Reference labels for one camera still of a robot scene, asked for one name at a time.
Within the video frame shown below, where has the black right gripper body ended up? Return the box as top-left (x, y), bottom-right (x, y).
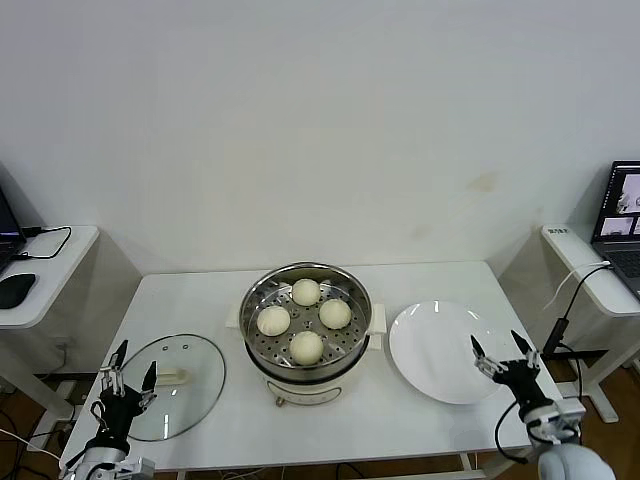
top-left (493, 359), bottom-right (552, 409)

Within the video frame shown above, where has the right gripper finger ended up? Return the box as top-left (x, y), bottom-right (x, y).
top-left (469, 334), bottom-right (504, 379)
top-left (509, 329), bottom-right (542, 373)

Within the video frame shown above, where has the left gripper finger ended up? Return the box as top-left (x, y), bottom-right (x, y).
top-left (139, 361), bottom-right (158, 407)
top-left (99, 339), bottom-right (129, 397)

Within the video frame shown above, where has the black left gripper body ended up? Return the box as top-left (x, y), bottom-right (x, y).
top-left (96, 386), bottom-right (144, 444)

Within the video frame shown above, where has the glass lid with white handle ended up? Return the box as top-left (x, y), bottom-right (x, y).
top-left (110, 333), bottom-right (227, 441)

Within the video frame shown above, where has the white steamed baozi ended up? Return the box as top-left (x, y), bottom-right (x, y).
top-left (288, 330), bottom-right (325, 366)
top-left (291, 277), bottom-right (322, 306)
top-left (318, 298), bottom-right (353, 330)
top-left (255, 305), bottom-right (292, 337)

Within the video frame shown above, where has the perforated steel steamer basket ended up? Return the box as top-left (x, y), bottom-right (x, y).
top-left (239, 260), bottom-right (374, 369)

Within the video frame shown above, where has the white round plate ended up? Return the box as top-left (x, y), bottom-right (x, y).
top-left (388, 299), bottom-right (510, 405)

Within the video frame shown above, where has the white side desk with label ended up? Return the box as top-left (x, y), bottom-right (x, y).
top-left (497, 222), bottom-right (640, 425)

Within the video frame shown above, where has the white side desk with mouse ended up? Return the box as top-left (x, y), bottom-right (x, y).
top-left (0, 222), bottom-right (146, 436)

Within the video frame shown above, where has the black computer mouse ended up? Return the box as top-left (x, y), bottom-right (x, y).
top-left (0, 272), bottom-right (38, 309)

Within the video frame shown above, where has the white electric cooker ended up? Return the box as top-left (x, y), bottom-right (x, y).
top-left (227, 302), bottom-right (389, 407)

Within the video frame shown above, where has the grey laptop with lit screen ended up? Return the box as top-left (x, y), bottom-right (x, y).
top-left (591, 159), bottom-right (640, 301)

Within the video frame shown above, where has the black laptop with dark screen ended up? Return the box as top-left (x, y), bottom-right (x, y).
top-left (0, 162), bottom-right (29, 274)

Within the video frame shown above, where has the black adapter cable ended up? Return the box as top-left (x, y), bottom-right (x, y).
top-left (543, 264), bottom-right (614, 471)

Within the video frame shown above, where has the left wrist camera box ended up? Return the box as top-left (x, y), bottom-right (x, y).
top-left (117, 457), bottom-right (156, 480)

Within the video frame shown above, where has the white thin cable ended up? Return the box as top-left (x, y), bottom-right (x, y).
top-left (547, 259), bottom-right (612, 309)

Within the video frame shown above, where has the black laptop charger cable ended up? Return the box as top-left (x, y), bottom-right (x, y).
top-left (12, 224), bottom-right (74, 261)

